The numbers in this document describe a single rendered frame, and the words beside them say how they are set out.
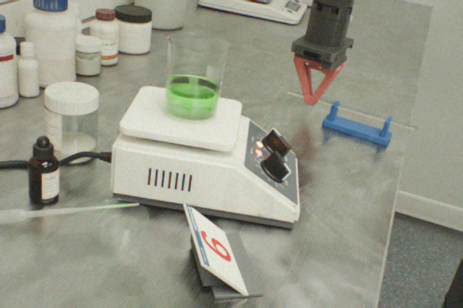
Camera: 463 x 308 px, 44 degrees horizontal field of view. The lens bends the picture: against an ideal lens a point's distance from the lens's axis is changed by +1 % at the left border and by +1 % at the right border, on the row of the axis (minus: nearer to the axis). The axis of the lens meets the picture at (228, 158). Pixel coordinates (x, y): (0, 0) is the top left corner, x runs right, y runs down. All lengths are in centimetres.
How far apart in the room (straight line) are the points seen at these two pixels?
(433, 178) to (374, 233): 153
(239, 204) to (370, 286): 15
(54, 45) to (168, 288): 45
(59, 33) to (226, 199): 39
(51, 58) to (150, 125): 31
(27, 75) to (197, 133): 33
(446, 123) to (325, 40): 130
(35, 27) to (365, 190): 50
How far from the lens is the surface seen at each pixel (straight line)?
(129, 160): 58
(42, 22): 85
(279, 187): 59
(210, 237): 53
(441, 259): 206
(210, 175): 57
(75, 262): 53
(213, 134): 57
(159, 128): 57
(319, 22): 82
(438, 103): 206
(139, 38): 104
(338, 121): 87
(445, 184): 218
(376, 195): 72
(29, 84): 84
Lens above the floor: 109
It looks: 28 degrees down
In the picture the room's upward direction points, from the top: 9 degrees clockwise
